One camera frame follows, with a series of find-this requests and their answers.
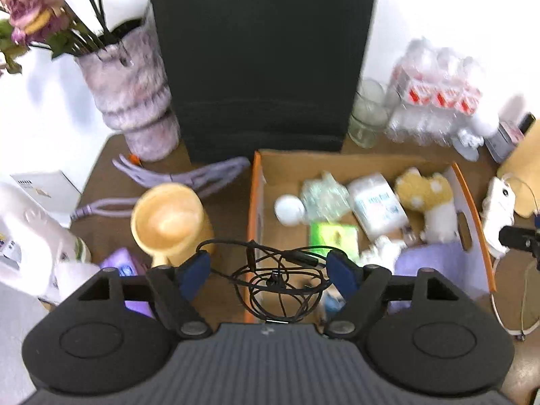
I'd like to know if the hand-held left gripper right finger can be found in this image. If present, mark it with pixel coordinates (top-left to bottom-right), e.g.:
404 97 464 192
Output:
323 250 462 340

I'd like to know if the long white cable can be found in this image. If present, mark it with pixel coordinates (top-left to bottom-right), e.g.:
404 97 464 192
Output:
489 173 540 340

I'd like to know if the yellow mug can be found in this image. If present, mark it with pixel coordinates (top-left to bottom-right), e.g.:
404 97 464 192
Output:
131 183 216 268

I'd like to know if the clear plastic bag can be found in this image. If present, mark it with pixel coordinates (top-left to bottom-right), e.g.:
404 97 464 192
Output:
300 171 353 222

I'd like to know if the black paper bag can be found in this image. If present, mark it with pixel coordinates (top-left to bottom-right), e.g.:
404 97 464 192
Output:
147 0 380 165

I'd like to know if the green packet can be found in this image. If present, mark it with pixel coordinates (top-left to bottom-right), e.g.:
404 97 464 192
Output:
309 222 359 262

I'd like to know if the dried rose bouquet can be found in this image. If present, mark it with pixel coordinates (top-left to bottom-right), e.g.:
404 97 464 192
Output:
0 0 110 77

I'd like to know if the small grey box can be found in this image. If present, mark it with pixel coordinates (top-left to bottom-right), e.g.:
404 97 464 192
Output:
485 112 536 163

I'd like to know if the purple ceramic vase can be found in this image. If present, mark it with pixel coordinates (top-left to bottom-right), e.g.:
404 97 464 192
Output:
75 19 181 162

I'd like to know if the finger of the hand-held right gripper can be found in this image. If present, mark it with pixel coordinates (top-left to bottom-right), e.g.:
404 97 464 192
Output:
499 215 540 270

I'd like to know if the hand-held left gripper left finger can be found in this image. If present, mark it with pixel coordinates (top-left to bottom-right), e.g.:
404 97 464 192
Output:
78 250 211 339

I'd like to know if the purple tissue pack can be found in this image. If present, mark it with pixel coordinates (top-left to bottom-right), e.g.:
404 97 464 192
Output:
99 247 155 317

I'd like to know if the white detergent bottle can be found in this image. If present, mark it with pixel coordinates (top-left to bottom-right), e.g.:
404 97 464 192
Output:
0 181 91 304

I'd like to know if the clear water bottle red label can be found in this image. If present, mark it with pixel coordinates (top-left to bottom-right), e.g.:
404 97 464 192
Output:
451 55 484 146
386 40 435 142
422 46 460 144

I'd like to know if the white tissue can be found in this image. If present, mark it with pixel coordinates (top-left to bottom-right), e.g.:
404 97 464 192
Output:
360 235 408 268

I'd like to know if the red cardboard box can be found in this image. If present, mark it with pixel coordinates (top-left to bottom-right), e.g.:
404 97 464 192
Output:
246 149 496 325

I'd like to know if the purple cloth pouch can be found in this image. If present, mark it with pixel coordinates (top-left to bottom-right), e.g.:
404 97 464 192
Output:
388 242 492 315

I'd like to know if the black earphone cable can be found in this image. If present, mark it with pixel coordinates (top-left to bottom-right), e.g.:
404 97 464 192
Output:
196 240 334 321

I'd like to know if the clear glass cup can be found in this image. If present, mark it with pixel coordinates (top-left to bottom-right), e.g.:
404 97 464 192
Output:
348 78 393 149

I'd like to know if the white charger with wrapped cable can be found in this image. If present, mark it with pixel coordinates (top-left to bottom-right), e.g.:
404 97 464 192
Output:
481 176 516 258

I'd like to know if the white wet wipes pack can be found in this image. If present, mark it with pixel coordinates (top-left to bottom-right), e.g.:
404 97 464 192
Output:
347 173 409 241

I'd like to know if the yellow thermos jug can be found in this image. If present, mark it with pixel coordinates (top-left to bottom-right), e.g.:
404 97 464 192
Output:
497 118 540 218

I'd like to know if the purple charging cable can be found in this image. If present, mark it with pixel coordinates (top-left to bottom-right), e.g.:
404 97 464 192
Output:
70 155 251 222

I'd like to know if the white round ball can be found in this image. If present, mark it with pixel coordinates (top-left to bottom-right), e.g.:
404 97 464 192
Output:
274 194 305 225

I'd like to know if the yellow white plush hamster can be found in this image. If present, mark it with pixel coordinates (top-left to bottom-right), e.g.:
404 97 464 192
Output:
394 168 460 243

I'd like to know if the white paper box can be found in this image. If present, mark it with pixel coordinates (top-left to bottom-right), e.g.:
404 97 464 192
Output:
10 171 83 199

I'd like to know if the white robot speaker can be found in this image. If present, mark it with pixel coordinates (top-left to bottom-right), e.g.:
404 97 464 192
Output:
456 95 528 162

